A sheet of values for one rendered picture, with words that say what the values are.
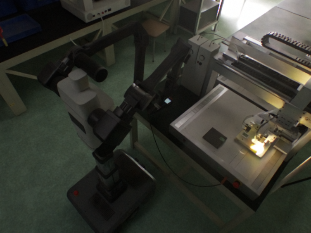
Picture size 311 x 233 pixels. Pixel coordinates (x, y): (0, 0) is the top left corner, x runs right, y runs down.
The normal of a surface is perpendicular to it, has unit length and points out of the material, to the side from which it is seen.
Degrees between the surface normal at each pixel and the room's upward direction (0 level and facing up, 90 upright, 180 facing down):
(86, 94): 0
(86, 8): 90
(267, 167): 0
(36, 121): 0
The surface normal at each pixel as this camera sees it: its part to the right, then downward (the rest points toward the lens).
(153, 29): 0.04, -0.63
